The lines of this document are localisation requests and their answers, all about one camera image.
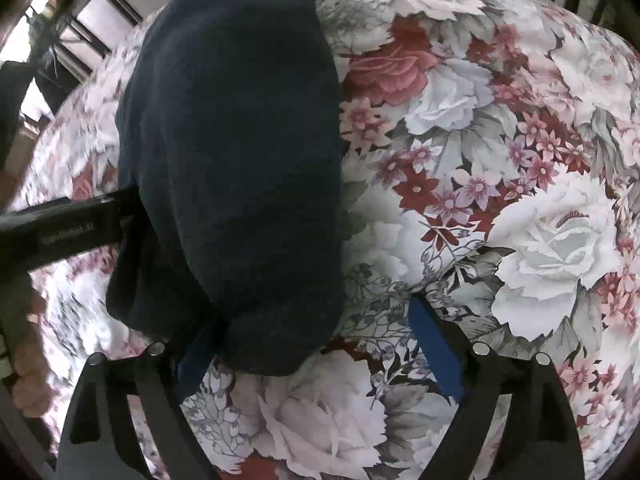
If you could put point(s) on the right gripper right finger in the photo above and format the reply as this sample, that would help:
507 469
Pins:
540 439

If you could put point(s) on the black metal bed frame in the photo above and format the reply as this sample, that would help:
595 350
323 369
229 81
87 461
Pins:
67 40

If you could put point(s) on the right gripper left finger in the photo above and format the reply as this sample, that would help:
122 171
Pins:
98 439

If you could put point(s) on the person's left hand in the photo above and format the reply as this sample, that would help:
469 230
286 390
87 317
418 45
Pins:
21 310

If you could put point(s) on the navy knit cardigan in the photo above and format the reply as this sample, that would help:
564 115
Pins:
228 131

